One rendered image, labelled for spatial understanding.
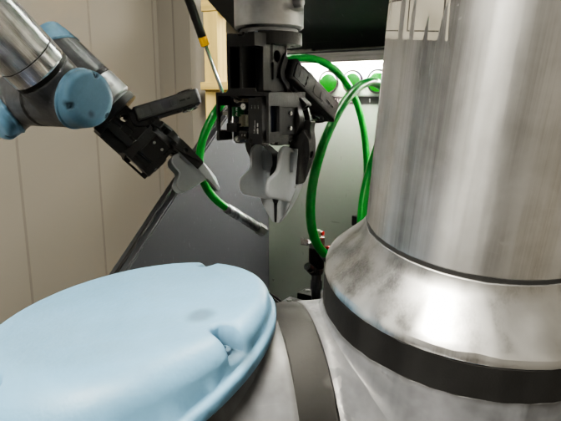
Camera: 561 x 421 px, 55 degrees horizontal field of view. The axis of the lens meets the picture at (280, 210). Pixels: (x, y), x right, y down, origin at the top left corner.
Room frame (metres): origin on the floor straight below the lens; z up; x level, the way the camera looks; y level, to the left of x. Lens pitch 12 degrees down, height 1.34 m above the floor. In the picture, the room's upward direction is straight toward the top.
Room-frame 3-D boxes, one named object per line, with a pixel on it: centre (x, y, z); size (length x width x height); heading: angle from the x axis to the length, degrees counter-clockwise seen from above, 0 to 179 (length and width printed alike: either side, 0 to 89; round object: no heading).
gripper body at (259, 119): (0.60, 0.02, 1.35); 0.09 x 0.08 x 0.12; 145
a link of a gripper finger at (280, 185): (0.60, 0.00, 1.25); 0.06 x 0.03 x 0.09; 145
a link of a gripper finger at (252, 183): (0.62, 0.03, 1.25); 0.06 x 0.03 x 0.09; 145
